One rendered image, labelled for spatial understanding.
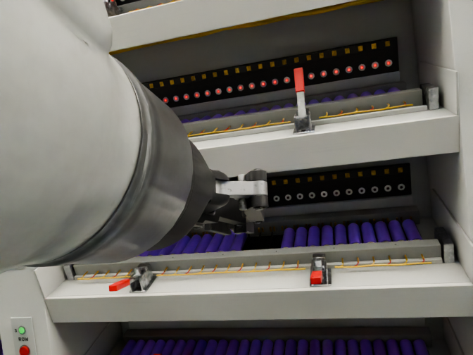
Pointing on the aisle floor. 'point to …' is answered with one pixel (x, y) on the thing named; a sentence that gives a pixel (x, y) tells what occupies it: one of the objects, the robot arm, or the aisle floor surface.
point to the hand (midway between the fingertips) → (229, 217)
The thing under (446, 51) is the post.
